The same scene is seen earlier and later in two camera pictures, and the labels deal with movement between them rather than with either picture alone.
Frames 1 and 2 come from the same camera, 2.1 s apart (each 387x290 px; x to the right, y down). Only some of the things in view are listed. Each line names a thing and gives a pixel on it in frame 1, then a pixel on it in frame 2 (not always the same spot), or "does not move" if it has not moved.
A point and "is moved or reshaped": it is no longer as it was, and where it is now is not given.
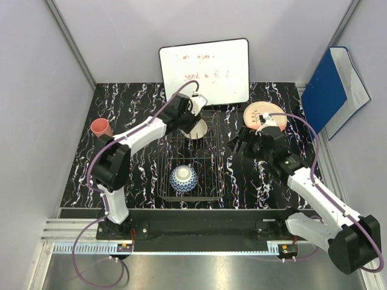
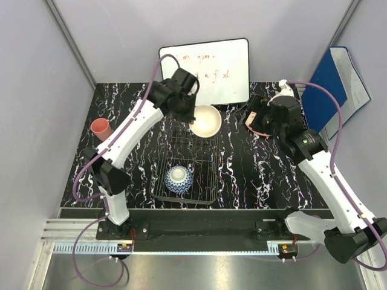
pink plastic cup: [101, 126] does not move
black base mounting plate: [205, 229] does not move
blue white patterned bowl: [184, 179] is moved or reshaped
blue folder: [335, 92] does not move
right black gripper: [247, 135] → [257, 104]
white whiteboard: [221, 69] does not move
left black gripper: [193, 120] → [189, 116]
